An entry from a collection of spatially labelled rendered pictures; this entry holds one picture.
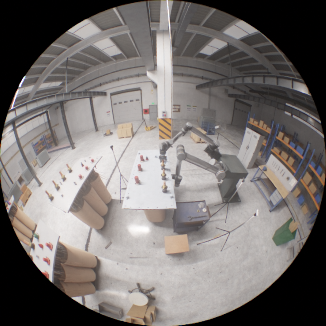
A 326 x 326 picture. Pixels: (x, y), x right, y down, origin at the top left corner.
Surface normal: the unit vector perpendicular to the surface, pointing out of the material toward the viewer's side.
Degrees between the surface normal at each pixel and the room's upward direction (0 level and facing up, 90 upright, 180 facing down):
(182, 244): 0
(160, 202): 0
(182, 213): 0
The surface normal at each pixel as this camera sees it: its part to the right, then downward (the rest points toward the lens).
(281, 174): -1.00, 0.04
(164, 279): -0.02, -0.81
